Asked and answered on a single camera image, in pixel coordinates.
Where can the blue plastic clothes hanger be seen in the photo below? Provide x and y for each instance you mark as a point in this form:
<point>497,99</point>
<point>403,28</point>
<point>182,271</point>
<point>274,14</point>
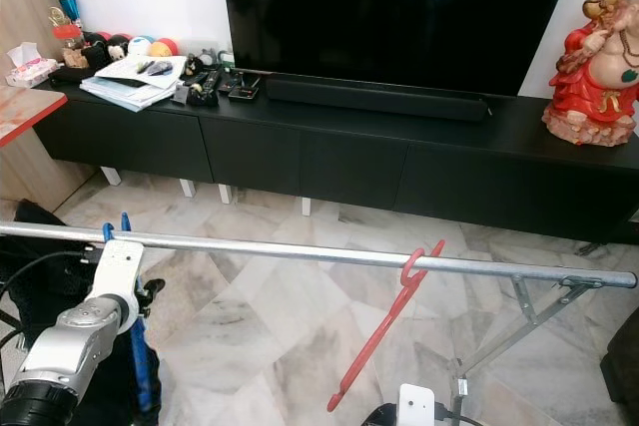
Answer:
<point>142,366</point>

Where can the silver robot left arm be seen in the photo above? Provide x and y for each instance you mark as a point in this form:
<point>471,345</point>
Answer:
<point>75,351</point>

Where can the red plastic clothes hanger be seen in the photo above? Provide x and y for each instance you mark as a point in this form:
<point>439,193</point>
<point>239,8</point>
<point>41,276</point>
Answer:
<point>379,331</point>

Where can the black printed T-shirt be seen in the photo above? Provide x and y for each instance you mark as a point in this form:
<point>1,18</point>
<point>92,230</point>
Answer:
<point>60,291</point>

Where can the silver metal clothes rack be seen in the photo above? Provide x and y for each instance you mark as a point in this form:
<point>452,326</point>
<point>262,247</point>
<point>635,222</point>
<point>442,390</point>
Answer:
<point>260,250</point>

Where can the white paper stack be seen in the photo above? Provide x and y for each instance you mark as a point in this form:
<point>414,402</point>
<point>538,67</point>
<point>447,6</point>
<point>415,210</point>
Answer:
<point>120,89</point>

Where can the black remote control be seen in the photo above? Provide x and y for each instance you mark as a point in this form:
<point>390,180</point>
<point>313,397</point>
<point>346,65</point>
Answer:
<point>207,87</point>

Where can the small black box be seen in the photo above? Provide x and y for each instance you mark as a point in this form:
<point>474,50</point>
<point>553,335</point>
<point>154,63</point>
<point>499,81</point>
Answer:
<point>244,90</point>

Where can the marble pattern folding table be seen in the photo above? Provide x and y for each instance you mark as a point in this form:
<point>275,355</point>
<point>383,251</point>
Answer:
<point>25,107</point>

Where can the black television console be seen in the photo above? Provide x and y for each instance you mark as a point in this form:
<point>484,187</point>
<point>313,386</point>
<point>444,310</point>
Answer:
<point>339,162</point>

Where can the dark brown fabric sofa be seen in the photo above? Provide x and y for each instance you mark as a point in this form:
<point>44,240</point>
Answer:
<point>624,366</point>

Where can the orange ball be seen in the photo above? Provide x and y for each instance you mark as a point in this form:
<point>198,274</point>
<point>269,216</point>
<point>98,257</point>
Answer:
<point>164,48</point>

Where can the white ball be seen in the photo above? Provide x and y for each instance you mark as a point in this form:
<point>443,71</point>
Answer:
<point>139,46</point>

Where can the black plush toy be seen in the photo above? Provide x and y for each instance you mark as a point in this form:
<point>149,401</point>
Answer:
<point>102,50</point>

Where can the pink tissue pack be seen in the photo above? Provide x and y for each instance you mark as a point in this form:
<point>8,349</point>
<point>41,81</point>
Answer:
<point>32,71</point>

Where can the jar with red lid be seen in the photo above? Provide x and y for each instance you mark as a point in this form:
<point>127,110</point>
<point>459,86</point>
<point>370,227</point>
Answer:
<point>67,45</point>

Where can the black soundbar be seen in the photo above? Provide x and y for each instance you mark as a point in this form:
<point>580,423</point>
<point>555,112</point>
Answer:
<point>374,99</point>

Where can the wooden sideboard with glass top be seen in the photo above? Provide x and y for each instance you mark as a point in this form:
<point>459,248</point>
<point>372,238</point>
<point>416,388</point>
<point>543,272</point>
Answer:
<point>25,22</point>

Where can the black flat screen television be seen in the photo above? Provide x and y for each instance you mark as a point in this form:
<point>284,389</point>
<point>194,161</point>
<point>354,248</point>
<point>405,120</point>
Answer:
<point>399,17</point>

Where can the red laughing Buddha statue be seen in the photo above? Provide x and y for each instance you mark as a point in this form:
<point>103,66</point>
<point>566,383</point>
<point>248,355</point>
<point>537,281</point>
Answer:
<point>594,77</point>

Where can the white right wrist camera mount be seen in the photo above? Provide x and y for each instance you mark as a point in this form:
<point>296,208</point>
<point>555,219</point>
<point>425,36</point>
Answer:
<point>417,406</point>

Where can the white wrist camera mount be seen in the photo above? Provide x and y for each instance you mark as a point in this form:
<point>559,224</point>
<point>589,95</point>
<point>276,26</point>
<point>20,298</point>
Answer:
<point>417,406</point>
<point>118,268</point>

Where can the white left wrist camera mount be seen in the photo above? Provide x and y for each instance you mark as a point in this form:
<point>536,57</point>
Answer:
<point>118,268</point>

